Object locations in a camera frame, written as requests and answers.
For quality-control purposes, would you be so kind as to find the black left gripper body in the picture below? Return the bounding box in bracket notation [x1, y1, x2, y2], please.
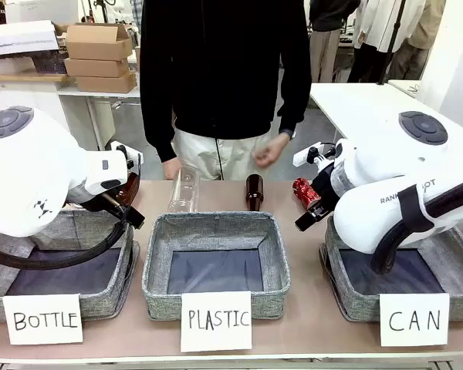
[81, 190, 129, 221]

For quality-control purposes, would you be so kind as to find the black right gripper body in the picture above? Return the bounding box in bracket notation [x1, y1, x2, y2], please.
[311, 167, 340, 211]

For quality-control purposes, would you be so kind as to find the crushed red can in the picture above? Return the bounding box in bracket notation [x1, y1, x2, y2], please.
[292, 177, 322, 210]

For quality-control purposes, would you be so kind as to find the brown glass bottle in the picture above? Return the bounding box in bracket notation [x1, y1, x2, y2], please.
[113, 172, 141, 211]
[245, 173, 264, 212]

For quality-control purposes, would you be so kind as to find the clear plastic bottle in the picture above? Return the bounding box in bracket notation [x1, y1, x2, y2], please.
[166, 168, 200, 214]

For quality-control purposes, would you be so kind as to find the person's left forearm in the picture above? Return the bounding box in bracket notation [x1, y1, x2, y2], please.
[278, 72, 313, 136]

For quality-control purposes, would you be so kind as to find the person's right forearm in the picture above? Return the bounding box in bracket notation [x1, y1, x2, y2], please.
[140, 88, 179, 163]

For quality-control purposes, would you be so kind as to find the grey fabric basket plastic sign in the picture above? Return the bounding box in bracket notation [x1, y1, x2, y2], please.
[141, 210, 292, 321]

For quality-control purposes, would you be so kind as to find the grey fabric basket bottle sign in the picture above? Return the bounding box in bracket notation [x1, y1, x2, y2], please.
[0, 207, 140, 324]

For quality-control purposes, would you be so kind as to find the white paper sign CAN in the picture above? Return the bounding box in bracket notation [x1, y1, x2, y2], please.
[378, 292, 451, 348]

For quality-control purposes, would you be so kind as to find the grey fabric basket can sign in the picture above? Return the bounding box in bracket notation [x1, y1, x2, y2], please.
[319, 215, 463, 323]

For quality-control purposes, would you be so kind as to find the person's left hand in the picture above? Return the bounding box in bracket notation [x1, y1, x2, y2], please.
[252, 132, 294, 169]

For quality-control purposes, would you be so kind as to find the person's right hand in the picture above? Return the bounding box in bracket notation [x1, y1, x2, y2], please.
[162, 155, 187, 181]

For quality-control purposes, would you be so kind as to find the white table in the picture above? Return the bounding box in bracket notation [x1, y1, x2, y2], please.
[309, 81, 463, 144]

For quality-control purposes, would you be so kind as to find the white desk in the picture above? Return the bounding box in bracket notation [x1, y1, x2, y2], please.
[56, 86, 142, 152]

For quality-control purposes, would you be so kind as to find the flat cardboard box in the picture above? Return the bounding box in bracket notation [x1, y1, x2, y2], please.
[63, 57, 130, 78]
[75, 72, 138, 93]

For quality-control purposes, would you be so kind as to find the white paper sign PLASTIC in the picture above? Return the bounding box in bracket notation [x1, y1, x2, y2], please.
[180, 291, 253, 353]

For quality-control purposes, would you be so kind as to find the white paper sign BOTTLE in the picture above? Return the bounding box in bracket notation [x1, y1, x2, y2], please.
[2, 293, 84, 346]

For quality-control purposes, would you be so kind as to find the wooden board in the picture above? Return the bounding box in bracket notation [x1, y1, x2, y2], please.
[0, 72, 71, 84]

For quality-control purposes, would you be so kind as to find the dark plastic crate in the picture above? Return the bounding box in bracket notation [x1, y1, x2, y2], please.
[33, 49, 69, 75]

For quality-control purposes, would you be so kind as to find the bystander in beige trousers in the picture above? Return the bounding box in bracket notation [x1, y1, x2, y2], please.
[307, 0, 362, 84]

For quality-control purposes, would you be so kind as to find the bystander in white coat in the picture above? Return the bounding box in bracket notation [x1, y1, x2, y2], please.
[346, 0, 408, 84]

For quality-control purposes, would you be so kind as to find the person in black sweater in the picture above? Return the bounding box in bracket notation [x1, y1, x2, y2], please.
[138, 0, 313, 181]

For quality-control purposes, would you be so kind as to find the black tripod pole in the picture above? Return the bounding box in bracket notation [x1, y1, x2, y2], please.
[376, 0, 407, 86]

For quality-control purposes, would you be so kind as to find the open cardboard box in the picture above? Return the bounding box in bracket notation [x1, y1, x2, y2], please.
[64, 22, 134, 62]

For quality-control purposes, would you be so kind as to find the bystander in tan jacket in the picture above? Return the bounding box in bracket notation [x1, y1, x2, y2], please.
[385, 0, 447, 81]

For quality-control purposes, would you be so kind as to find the white printed box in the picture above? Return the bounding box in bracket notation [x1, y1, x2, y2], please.
[0, 19, 59, 59]

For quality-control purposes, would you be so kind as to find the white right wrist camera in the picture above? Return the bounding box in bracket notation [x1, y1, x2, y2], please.
[292, 142, 337, 167]

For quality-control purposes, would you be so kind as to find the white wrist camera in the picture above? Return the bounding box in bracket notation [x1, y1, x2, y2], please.
[110, 141, 144, 170]
[292, 142, 337, 167]

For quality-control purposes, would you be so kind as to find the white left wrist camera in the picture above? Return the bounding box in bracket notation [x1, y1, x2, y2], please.
[110, 141, 144, 170]

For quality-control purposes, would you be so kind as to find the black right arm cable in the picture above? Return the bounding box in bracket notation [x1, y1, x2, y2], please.
[370, 175, 463, 275]

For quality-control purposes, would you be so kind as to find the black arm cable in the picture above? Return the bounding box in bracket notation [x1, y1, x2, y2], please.
[370, 175, 463, 275]
[0, 217, 135, 271]

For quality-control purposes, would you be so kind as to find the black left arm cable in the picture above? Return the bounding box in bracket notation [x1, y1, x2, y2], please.
[0, 217, 135, 271]

